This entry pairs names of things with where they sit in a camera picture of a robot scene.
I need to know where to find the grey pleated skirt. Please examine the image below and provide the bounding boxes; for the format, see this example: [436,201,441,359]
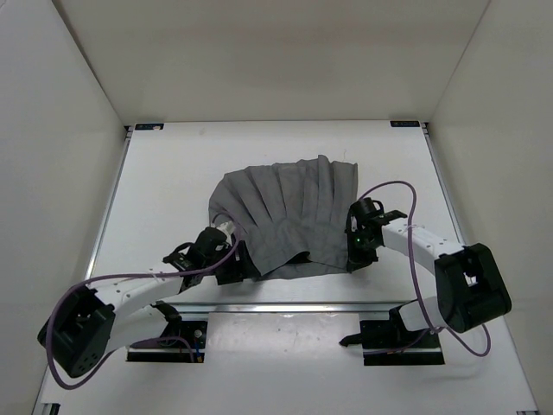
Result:
[208,155,358,280]

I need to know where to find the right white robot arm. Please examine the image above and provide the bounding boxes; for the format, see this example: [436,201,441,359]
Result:
[346,197,512,347]

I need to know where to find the left corner label sticker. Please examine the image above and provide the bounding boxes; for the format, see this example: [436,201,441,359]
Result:
[134,123,164,131]

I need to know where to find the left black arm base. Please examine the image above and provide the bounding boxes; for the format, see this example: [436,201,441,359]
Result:
[126,303,208,364]

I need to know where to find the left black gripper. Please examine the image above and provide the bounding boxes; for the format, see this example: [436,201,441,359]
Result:
[205,239,261,284]

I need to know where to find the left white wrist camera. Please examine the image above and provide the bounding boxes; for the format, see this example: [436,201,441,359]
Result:
[213,220,236,238]

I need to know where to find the corner label sticker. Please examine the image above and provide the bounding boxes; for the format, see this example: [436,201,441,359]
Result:
[390,120,420,128]
[134,123,164,131]

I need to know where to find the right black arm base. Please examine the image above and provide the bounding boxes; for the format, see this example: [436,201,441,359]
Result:
[339,310,445,367]

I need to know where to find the aluminium table front rail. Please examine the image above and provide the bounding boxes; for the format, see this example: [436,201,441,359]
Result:
[172,302,399,314]

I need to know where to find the right corner label sticker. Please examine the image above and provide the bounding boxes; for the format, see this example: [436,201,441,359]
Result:
[390,120,420,128]

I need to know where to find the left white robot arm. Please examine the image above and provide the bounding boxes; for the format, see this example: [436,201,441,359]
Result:
[37,222,260,379]

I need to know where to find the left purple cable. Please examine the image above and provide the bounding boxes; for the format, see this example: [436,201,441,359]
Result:
[46,213,241,388]

